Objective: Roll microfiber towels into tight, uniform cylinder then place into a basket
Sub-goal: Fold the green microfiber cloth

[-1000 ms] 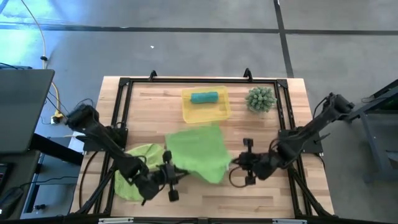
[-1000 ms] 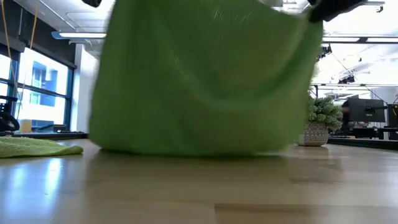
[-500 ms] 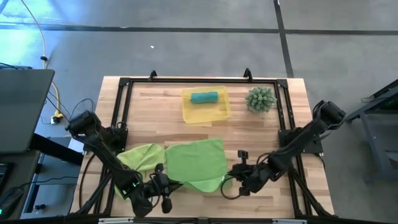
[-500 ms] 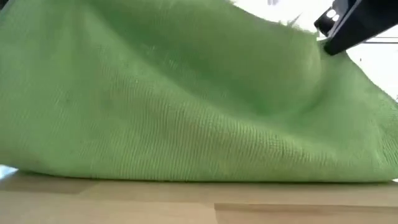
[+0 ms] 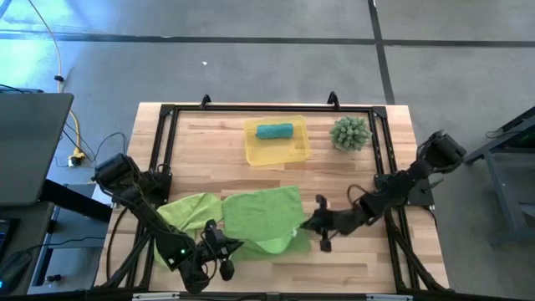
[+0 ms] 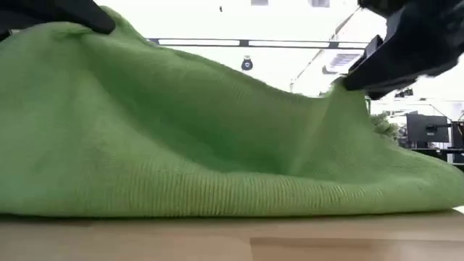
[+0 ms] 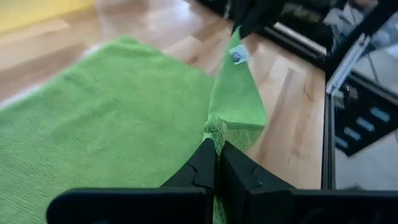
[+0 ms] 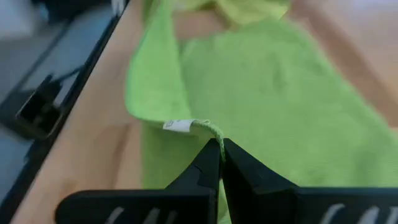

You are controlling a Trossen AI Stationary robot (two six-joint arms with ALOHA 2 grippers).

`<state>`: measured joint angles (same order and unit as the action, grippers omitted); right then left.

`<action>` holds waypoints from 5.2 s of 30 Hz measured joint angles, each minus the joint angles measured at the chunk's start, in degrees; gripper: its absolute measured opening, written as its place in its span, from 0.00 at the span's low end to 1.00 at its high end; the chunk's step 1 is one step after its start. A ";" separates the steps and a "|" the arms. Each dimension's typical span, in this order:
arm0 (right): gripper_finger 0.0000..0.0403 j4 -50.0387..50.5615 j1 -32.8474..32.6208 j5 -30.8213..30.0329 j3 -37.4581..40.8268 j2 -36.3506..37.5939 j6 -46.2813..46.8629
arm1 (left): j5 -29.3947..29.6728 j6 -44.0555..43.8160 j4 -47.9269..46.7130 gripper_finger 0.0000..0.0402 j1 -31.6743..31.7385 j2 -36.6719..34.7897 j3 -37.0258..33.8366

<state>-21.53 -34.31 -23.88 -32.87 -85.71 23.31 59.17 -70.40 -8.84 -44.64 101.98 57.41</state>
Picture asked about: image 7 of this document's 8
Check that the yellow translucent plastic basket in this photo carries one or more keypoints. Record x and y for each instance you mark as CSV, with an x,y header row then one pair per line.
x,y
37,12

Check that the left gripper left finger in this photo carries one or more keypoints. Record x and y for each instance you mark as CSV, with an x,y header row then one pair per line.
x,y
124,207

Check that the black panel with blue slots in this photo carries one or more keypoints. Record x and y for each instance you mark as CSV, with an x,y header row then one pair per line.
x,y
363,124

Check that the green microfiber towel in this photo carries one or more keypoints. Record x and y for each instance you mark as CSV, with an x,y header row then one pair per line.
x,y
109,124

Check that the silver metal bracket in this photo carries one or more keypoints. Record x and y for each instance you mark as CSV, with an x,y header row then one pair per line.
x,y
348,62

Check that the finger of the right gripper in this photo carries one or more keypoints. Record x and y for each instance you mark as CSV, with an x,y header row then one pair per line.
x,y
267,12
245,15

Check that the black aluminium frame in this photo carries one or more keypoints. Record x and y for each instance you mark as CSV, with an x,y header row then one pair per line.
x,y
328,140

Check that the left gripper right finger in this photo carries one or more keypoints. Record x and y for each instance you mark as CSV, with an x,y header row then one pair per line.
x,y
311,207

